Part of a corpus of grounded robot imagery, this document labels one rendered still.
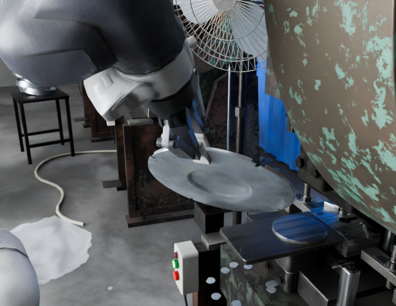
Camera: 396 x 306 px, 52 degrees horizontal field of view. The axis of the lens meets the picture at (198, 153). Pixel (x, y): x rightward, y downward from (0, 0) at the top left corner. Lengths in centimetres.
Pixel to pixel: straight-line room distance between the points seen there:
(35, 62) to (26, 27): 3
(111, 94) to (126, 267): 178
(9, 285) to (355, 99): 62
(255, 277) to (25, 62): 78
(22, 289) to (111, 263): 148
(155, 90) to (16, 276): 46
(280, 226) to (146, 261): 133
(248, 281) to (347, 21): 78
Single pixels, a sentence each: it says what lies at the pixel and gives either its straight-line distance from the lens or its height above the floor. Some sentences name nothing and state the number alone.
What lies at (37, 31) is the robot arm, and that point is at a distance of 41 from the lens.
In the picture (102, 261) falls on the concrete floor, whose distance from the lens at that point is 226.
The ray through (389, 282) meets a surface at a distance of 98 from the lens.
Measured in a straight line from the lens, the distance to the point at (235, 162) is 68.
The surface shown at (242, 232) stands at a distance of 95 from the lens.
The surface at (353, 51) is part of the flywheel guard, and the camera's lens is 35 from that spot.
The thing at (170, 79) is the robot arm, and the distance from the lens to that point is 45.
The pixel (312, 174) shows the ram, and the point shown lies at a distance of 90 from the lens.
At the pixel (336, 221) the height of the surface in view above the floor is 78.
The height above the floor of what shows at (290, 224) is 79.
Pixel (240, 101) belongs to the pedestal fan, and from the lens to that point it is 177.
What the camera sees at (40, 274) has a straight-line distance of 211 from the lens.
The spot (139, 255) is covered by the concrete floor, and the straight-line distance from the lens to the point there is 228.
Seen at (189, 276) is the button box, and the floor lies 56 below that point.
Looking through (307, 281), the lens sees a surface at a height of 70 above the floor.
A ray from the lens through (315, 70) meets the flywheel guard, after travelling 40.
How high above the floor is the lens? 127
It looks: 20 degrees down
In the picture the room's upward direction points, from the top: straight up
